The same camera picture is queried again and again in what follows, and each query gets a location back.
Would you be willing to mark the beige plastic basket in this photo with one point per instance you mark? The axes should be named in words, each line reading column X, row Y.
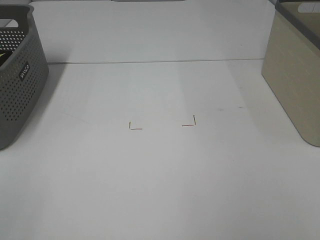
column 291, row 66

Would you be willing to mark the grey perforated plastic basket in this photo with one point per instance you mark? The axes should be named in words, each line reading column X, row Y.
column 23, row 70

